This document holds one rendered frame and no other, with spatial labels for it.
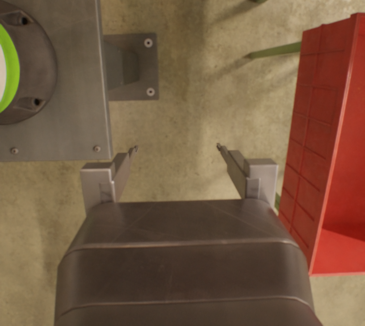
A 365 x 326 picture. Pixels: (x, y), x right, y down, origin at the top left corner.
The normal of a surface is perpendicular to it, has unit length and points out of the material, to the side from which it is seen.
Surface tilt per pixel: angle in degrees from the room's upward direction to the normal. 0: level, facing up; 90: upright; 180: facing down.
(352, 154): 0
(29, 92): 73
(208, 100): 0
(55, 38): 0
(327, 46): 90
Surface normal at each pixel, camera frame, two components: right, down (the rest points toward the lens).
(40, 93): 0.80, 0.55
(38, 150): 0.04, 0.28
